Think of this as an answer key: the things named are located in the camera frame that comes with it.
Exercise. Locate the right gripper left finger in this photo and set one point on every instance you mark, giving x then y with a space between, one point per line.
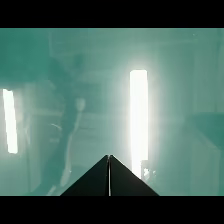
95 181

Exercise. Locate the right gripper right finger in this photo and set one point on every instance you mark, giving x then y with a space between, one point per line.
125 182

